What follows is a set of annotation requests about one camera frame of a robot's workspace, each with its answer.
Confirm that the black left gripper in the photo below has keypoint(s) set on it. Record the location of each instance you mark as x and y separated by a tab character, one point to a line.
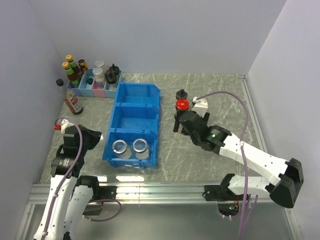
95	136

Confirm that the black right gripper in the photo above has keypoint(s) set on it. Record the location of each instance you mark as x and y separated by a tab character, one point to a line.
176	126

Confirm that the small silver-lid glass jar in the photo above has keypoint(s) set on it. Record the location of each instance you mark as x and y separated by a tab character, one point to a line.
121	149

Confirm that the large silver-lid glass jar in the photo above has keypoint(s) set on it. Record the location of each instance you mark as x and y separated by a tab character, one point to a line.
141	149

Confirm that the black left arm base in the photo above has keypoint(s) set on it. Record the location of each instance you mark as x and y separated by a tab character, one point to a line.
95	208

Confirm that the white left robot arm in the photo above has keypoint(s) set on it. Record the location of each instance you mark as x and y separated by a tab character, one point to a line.
69	192

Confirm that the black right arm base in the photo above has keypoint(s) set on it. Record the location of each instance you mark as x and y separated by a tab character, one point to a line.
228	202

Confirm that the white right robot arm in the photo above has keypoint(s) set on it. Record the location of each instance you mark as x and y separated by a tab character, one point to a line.
279	179

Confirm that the red-lid sauce jar left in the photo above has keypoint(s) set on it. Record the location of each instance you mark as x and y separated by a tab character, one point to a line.
181	106

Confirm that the black knob-lid jar far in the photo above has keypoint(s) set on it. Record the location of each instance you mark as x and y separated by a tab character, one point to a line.
181	94

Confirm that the blue three-compartment plastic bin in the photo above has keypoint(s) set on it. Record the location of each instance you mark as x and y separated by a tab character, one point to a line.
135	114

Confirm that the clear bottle red label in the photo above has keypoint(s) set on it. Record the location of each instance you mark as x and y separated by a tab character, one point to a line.
69	97

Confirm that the pastel compartment organizer tray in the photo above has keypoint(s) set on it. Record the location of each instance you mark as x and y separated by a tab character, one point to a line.
86	90

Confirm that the green-neck sauce bottle front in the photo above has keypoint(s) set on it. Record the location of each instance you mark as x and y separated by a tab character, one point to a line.
72	76

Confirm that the green-neck sauce bottle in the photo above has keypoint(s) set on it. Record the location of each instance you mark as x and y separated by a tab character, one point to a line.
72	76
74	66

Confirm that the small black item in tray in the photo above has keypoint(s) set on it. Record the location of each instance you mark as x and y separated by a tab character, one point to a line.
89	81

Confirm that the silver-lid jar front tray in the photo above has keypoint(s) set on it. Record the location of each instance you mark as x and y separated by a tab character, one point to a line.
99	77

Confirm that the silver-lid jar tray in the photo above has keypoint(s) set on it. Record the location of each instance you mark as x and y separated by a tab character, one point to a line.
101	64
99	77

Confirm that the black knob jar front tray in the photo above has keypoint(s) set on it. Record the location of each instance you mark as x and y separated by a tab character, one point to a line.
112	81

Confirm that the black knob jar tray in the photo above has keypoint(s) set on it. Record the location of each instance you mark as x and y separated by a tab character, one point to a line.
112	81
114	69

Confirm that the green-neck sauce bottle back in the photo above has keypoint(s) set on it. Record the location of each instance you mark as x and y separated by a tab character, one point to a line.
74	66

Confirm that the black knob jar back tray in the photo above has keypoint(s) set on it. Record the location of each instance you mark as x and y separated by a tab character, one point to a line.
114	69

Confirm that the silver-lid jar back tray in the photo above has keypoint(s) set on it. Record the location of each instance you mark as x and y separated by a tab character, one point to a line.
101	64

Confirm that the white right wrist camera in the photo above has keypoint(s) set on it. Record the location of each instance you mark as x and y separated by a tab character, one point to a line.
200	106

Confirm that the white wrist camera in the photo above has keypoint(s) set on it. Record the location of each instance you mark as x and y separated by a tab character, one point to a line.
200	106
63	125

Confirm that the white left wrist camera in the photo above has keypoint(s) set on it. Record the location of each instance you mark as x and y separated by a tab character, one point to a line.
63	125

